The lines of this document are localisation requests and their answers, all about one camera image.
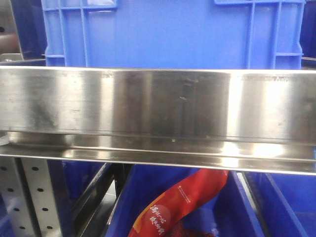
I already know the blue bin upper shelf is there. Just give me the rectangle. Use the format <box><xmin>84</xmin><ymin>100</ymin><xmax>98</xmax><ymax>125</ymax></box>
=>
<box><xmin>41</xmin><ymin>0</ymin><xmax>305</xmax><ymax>69</ymax></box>

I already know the blue bin lower left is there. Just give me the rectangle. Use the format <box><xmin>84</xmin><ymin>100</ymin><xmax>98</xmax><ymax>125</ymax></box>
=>
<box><xmin>48</xmin><ymin>160</ymin><xmax>113</xmax><ymax>237</ymax></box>

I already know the blue bin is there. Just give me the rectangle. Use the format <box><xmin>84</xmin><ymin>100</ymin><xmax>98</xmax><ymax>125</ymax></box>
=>
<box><xmin>48</xmin><ymin>160</ymin><xmax>113</xmax><ymax>237</ymax></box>
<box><xmin>105</xmin><ymin>165</ymin><xmax>264</xmax><ymax>237</ymax></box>
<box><xmin>245</xmin><ymin>172</ymin><xmax>316</xmax><ymax>237</ymax></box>

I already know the blue bin lower middle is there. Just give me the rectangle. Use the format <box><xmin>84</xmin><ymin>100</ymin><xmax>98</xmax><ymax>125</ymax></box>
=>
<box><xmin>105</xmin><ymin>165</ymin><xmax>264</xmax><ymax>237</ymax></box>

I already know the blue bin lower right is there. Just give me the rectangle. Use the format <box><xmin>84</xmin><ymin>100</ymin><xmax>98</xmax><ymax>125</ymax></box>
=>
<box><xmin>245</xmin><ymin>172</ymin><xmax>316</xmax><ymax>237</ymax></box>

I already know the red snack bag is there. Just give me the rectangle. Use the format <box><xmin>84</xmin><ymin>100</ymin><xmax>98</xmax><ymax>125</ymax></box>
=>
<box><xmin>128</xmin><ymin>169</ymin><xmax>229</xmax><ymax>237</ymax></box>

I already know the stainless steel shelf rail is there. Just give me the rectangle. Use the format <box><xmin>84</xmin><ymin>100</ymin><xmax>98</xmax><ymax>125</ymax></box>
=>
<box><xmin>0</xmin><ymin>66</ymin><xmax>316</xmax><ymax>175</ymax></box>

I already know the perforated metal shelf post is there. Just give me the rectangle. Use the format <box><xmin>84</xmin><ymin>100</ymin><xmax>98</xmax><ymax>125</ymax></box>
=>
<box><xmin>0</xmin><ymin>157</ymin><xmax>62</xmax><ymax>237</ymax></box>

